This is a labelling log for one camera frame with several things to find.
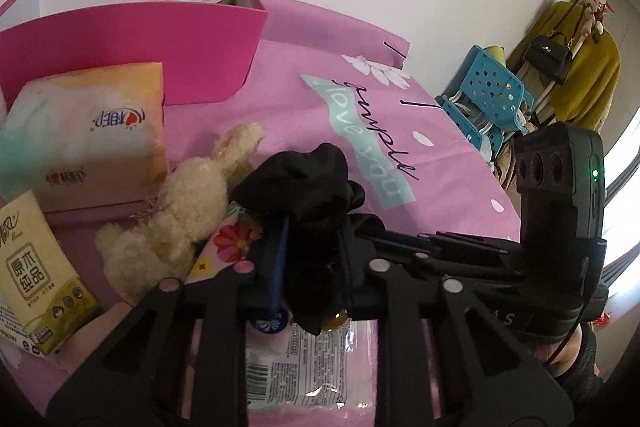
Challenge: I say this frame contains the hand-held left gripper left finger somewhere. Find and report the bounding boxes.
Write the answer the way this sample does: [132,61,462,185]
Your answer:
[47,217,291,427]

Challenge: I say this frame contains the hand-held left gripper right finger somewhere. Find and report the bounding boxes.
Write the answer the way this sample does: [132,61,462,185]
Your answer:
[345,229,576,427]

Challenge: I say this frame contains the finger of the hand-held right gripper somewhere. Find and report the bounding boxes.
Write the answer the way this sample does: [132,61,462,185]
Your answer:
[400,257,523,288]
[350,217,521,265]

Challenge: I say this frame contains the small floral tissue pack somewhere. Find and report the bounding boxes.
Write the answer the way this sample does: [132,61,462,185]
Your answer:
[187,202,293,333]

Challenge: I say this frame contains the black scrunchie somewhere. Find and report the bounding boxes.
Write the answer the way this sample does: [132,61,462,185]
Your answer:
[231,143,383,335]

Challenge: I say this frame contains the pink cardboard box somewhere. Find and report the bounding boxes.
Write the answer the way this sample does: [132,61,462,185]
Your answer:
[0,0,268,108]

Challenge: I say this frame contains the yellow tissue pack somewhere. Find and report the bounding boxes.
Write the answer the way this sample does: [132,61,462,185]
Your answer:
[0,190,99,356]

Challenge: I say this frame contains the person's right forearm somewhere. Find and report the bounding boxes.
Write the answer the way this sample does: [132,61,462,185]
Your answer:
[542,324,603,408]

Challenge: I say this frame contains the clear plastic packet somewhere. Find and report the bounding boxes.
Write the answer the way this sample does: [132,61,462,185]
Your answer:
[190,321,386,415]

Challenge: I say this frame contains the beige plush bunny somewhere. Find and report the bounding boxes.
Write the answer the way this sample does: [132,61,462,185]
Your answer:
[95,122,265,305]

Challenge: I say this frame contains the white coat rack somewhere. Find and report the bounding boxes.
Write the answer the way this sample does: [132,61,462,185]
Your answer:
[530,0,626,128]

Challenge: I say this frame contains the mustard yellow sweater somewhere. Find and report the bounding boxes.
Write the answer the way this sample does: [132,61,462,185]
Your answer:
[520,2,621,130]

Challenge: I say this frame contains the blue plastic basket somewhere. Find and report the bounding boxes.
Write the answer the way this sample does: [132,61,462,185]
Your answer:
[435,45,535,162]

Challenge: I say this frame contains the black handbag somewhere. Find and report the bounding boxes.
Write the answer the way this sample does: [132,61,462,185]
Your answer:
[522,32,573,86]

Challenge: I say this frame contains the pink sachet packet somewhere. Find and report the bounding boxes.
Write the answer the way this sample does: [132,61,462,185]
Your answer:
[55,302,146,373]

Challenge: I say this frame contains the small hanging plush toy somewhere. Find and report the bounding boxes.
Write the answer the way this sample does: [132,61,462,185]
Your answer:
[582,0,608,38]

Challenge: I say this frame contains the large pastel tissue pack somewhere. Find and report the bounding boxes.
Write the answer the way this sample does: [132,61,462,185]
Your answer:
[0,62,169,212]

